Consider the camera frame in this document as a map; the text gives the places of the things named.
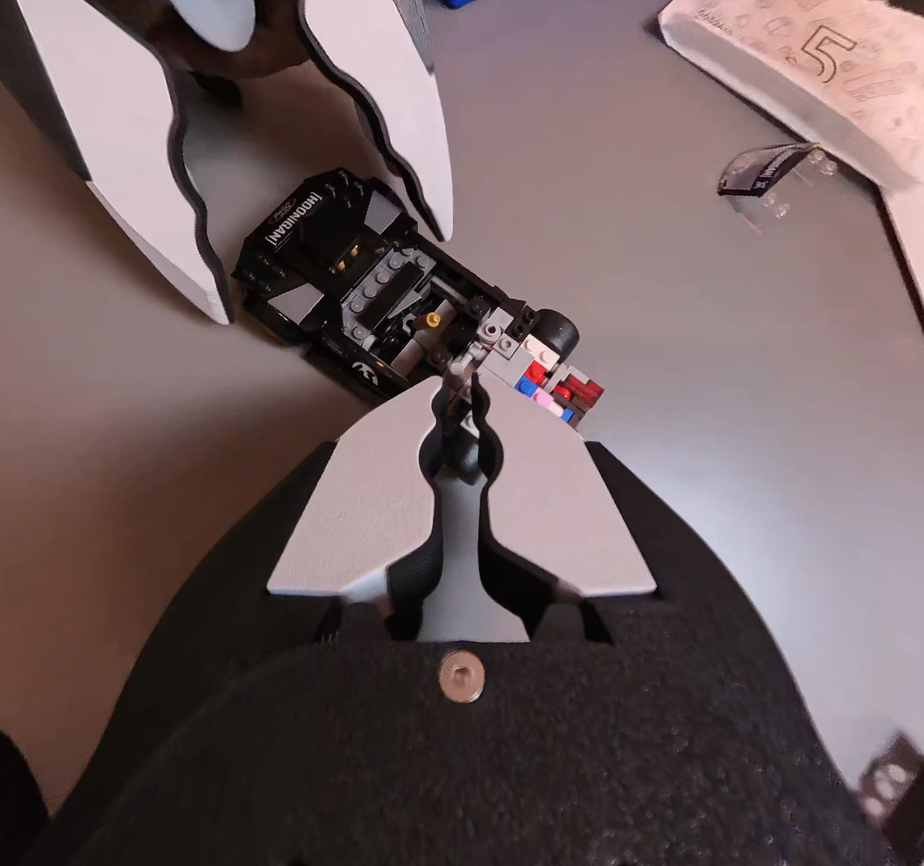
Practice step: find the white printed paper bag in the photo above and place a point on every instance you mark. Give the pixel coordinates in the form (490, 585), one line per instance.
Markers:
(809, 44)

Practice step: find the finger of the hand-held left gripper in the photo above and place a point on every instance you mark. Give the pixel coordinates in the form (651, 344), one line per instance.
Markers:
(123, 145)
(376, 58)

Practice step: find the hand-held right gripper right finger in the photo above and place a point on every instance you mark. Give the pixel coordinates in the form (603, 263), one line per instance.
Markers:
(571, 513)

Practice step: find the black lego car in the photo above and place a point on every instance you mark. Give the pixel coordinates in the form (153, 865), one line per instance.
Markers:
(361, 274)

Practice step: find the clear lego windshield piece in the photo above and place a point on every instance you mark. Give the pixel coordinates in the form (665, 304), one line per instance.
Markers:
(765, 181)

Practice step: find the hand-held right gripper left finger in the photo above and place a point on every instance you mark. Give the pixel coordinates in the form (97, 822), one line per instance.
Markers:
(354, 513)

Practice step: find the white booklet stand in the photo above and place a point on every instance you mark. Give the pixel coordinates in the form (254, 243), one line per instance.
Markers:
(910, 238)

